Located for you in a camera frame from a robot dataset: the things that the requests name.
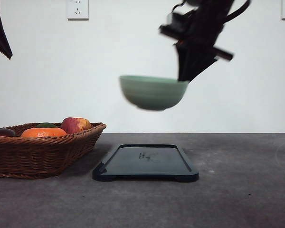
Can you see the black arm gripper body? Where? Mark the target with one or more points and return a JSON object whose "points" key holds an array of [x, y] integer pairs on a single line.
{"points": [[198, 24]]}

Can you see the green ceramic bowl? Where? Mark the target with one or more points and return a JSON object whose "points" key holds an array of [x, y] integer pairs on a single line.
{"points": [[150, 92]]}

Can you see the brown wicker basket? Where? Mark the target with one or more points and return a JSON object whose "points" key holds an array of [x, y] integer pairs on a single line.
{"points": [[42, 152]]}

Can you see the dark purple fruit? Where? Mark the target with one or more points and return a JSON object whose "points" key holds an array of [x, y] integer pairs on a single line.
{"points": [[7, 132]]}

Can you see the green avocado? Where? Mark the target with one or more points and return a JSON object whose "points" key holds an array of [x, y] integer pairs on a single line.
{"points": [[46, 125]]}

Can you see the orange tangerine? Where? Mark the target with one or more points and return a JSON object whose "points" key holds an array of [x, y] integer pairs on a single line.
{"points": [[43, 132]]}

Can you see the red yellow apple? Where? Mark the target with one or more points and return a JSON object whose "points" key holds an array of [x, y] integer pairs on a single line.
{"points": [[75, 124]]}

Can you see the dark rectangular tray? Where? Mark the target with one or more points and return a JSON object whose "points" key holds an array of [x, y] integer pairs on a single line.
{"points": [[146, 162]]}

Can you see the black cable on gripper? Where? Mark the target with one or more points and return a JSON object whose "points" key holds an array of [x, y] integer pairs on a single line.
{"points": [[237, 12]]}

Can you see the white wall socket left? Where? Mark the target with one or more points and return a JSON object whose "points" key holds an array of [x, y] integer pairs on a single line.
{"points": [[77, 11]]}

